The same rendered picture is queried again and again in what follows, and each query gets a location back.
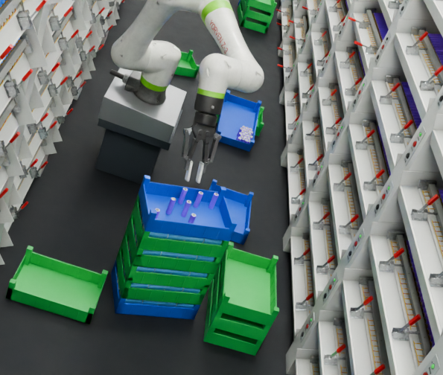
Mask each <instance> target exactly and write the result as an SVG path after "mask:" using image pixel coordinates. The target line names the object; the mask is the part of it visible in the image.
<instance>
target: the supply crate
mask: <svg viewBox="0 0 443 375"><path fill-rule="evenodd" d="M183 188H187V189H188V191H187V193H186V196H185V199H184V201H183V203H182V204H181V205H180V204H179V203H178V200H179V197H180V194H181V192H182V189H183ZM199 191H202V192H203V197H202V199H201V201H200V204H199V206H198V208H195V207H194V206H193V205H194V202H195V200H196V198H197V194H198V193H199ZM214 193H218V194H219V196H218V198H217V201H216V203H215V205H214V208H213V209H210V208H209V207H208V206H209V204H210V202H211V199H212V197H213V195H214ZM225 193H226V188H225V187H220V189H219V191H212V190H203V189H198V188H192V187H183V186H178V185H168V184H163V183H158V182H150V176H146V175H144V178H143V181H142V183H141V187H140V189H139V192H138V195H139V200H140V205H141V213H142V218H143V223H144V230H145V231H150V232H156V233H163V234H175V235H181V236H188V237H199V238H206V239H212V240H224V241H230V239H231V237H232V235H233V233H234V230H235V228H236V226H237V222H236V220H232V218H231V216H230V213H229V209H228V206H227V204H226V199H225V196H224V195H225ZM172 197H174V198H176V202H175V205H174V207H173V210H172V212H171V214H166V210H167V209H168V205H169V203H170V199H171V198H172ZM187 200H190V201H191V206H190V208H189V210H188V213H187V215H186V217H182V216H181V214H182V211H183V208H184V206H185V203H186V201H187ZM155 208H158V209H160V212H159V216H158V218H157V219H156V215H157V212H156V210H155ZM191 214H196V215H197V216H196V218H195V220H194V223H188V221H189V219H190V216H191Z"/></svg>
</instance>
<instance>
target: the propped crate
mask: <svg viewBox="0 0 443 375"><path fill-rule="evenodd" d="M260 105H261V101H258V102H257V103H255V102H252V101H250V100H246V99H243V98H241V97H237V96H234V95H232V94H230V91H229V90H226V93H225V97H224V101H223V107H222V111H221V114H220V115H219V118H218V122H217V128H216V133H217V134H218V135H221V136H222V138H221V139H220V141H219V142H221V143H224V144H228V145H230V146H233V147H237V148H240V149H242V150H246V151H250V150H251V149H252V146H253V144H254V143H255V140H254V139H255V131H256V126H257V122H258V114H259V109H260ZM242 126H245V127H249V128H252V131H253V134H252V139H251V141H250V143H249V144H247V143H244V142H242V141H238V140H236V138H237V133H238V131H239V129H240V128H241V127H242Z"/></svg>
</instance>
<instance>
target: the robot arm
mask: <svg viewBox="0 0 443 375"><path fill-rule="evenodd" d="M178 10H184V11H190V12H193V13H198V14H199V15H200V17H201V19H202V20H203V22H204V24H205V26H206V27H207V29H208V31H209V32H210V34H211V35H212V36H213V38H214V40H215V41H216V43H217V44H218V46H219V48H220V50H221V52H222V54H209V55H208V56H207V57H205V58H204V59H203V61H202V62H201V63H200V79H199V85H198V90H197V96H196V100H195V104H194V109H196V110H198V111H197V112H195V116H194V123H193V125H192V126H191V128H187V129H186V128H184V129H183V133H184V139H183V145H182V157H183V158H184V159H185V160H186V162H185V170H186V174H185V180H186V181H187V182H189V179H190V175H191V168H192V165H193V162H192V160H191V159H192V157H193V154H194V151H195V149H196V147H197V144H198V142H199V140H203V159H202V161H200V164H199V167H198V171H197V177H196V182H197V183H200V180H201V176H202V173H204V172H205V169H206V165H207V164H208V163H212V162H213V160H214V155H215V153H216V149H217V145H218V142H219V141H220V139H221V138H222V136H221V135H218V134H217V133H216V131H215V126H216V123H217V116H216V115H220V114H221V111H222V107H223V101H224V97H225V93H226V90H227V89H234V90H236V91H239V92H243V93H253V92H256V91H257V90H259V89H260V87H261V86H262V84H263V82H264V72H263V70H262V68H261V67H260V66H259V64H258V63H257V62H256V60H255V58H254V57H253V56H252V54H251V52H250V51H249V49H248V47H247V45H246V43H245V41H244V39H243V36H242V34H241V32H240V29H239V27H238V23H237V20H236V18H235V14H234V12H233V9H232V6H231V5H230V2H229V0H147V2H146V4H145V5H144V7H143V9H142V10H141V12H140V14H139V15H138V16H137V18H136V19H135V21H134V22H133V23H132V24H131V26H130V27H129V28H128V29H127V30H126V31H125V33H124V34H123V35H122V36H121V37H120V38H119V39H117V40H116V41H115V42H114V44H113V45H112V49H111V57H112V60H113V62H114V63H115V64H116V65H117V66H118V67H119V68H123V69H127V70H133V72H132V73H131V74H121V73H119V72H117V71H115V70H113V69H112V70H111V72H110V74H111V75H113V76H116V77H118V78H120V79H122V82H123V83H125V84H126V86H125V89H124V90H126V91H128V92H133V93H134V94H135V96H136V97H137V98H139V99H140V100H142V101H144V102H145V103H149V104H153V105H160V104H163V103H164V102H165V100H166V89H167V87H168V86H169V85H170V82H171V80H172V78H173V76H174V73H175V71H176V68H177V66H178V64H179V61H180V59H181V52H180V50H179V49H178V48H177V47H176V46H175V45H173V44H172V43H169V42H166V41H158V40H153V38H154V37H155V35H156V34H157V33H158V32H159V30H160V29H161V28H162V26H163V25H164V24H165V23H166V21H167V20H169V18H170V17H171V16H172V15H173V14H174V13H175V12H176V11H178ZM138 71H141V73H139V72H138ZM191 131H192V132H193V135H194V137H193V141H192V143H191V146H190V149H189V151H188V142H189V135H190V134H191ZM212 136H214V140H213V142H212V145H211V149H210V153H209V155H208V144H209V139H210V138H211V137H212ZM187 153H188V154H187Z"/></svg>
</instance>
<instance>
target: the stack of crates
mask: <svg viewBox="0 0 443 375"><path fill-rule="evenodd" d="M233 246H234V243H232V242H229V244H228V245H227V248H226V250H225V252H224V254H223V257H222V259H221V261H220V264H219V266H218V267H217V270H216V272H215V274H214V277H213V278H212V281H211V283H210V285H209V289H208V303H207V310H206V318H205V332H204V339H203V341H204V342H208V343H211V344H216V345H219V346H222V347H227V348H229V349H233V350H237V351H240V352H243V353H248V354H251V355H253V356H255V355H256V353H257V352H258V349H259V348H260V346H261V344H262V342H263V341H264V339H265V337H266V335H267V333H268V331H269V330H270V328H271V326H272V324H273V322H274V321H275V318H276V316H277V315H278V313H279V308H278V307H277V295H276V263H277V261H278V256H275V255H273V257H272V259H268V258H265V257H261V256H258V255H255V254H251V253H248V252H245V251H241V250H238V249H234V248H233Z"/></svg>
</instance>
